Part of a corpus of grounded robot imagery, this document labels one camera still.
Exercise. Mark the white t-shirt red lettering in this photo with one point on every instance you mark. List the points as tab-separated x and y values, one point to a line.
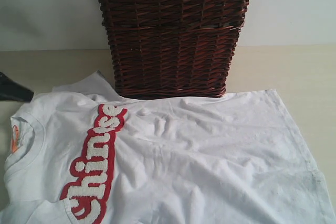
84	154

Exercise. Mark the dark brown wicker basket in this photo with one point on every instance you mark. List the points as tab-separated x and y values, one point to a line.
172	48

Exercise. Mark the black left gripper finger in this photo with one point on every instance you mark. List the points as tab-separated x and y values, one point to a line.
13	91

